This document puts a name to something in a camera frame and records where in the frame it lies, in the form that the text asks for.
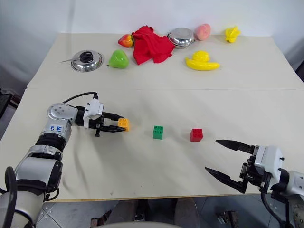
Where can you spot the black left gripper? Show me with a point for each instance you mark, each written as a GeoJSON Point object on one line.
{"type": "Point", "coordinates": [94, 125]}

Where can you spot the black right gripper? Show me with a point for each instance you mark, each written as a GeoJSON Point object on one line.
{"type": "Point", "coordinates": [249, 173]}

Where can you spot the orange toy brick cube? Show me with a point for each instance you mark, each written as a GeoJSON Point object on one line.
{"type": "Point", "coordinates": [124, 123]}

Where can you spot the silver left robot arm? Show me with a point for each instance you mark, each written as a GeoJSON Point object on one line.
{"type": "Point", "coordinates": [54, 129]}

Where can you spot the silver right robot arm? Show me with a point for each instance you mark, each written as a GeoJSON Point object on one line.
{"type": "Point", "coordinates": [297, 183]}

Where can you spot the red toy brick cube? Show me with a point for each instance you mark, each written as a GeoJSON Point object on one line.
{"type": "Point", "coordinates": [196, 135]}

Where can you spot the green toy brick cube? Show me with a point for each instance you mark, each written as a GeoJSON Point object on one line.
{"type": "Point", "coordinates": [158, 133]}

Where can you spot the green plastic toy pepper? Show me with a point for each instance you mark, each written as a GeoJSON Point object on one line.
{"type": "Point", "coordinates": [118, 60]}

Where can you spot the steel pot lid black knob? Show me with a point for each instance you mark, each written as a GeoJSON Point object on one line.
{"type": "Point", "coordinates": [89, 63]}

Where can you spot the thin silver metal rod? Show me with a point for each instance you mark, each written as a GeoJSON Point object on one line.
{"type": "Point", "coordinates": [67, 60]}

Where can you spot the red plastic toy strawberry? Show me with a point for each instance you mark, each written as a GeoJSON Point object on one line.
{"type": "Point", "coordinates": [125, 41]}

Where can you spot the red crumpled cloth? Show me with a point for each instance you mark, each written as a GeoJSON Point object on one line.
{"type": "Point", "coordinates": [152, 45]}

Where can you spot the yellow plastic toy banana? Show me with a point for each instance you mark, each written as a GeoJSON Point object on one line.
{"type": "Point", "coordinates": [203, 66]}

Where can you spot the grey rounded robot torso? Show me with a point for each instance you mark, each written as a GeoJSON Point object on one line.
{"type": "Point", "coordinates": [137, 225]}

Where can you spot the black object beside table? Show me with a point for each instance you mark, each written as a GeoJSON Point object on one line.
{"type": "Point", "coordinates": [6, 102]}

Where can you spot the stainless steel bowl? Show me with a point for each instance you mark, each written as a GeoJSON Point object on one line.
{"type": "Point", "coordinates": [181, 38]}

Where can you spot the grey bolted metal plate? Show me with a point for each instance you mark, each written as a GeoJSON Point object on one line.
{"type": "Point", "coordinates": [48, 213]}

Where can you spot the yellow round ribbed toy fruit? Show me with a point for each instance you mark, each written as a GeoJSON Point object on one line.
{"type": "Point", "coordinates": [201, 55]}

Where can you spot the pink plastic toy peach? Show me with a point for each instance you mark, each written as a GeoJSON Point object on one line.
{"type": "Point", "coordinates": [203, 32]}

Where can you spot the yellow plastic toy starfruit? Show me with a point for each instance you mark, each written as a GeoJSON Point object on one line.
{"type": "Point", "coordinates": [232, 34]}

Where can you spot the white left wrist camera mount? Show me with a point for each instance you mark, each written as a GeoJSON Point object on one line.
{"type": "Point", "coordinates": [95, 110]}

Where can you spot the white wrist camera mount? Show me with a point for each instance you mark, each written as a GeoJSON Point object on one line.
{"type": "Point", "coordinates": [270, 159]}
{"type": "Point", "coordinates": [95, 110]}

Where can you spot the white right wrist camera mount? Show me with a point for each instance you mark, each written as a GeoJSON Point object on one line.
{"type": "Point", "coordinates": [270, 159]}

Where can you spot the dark metal bracket on floor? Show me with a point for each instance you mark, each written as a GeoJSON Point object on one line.
{"type": "Point", "coordinates": [226, 217]}

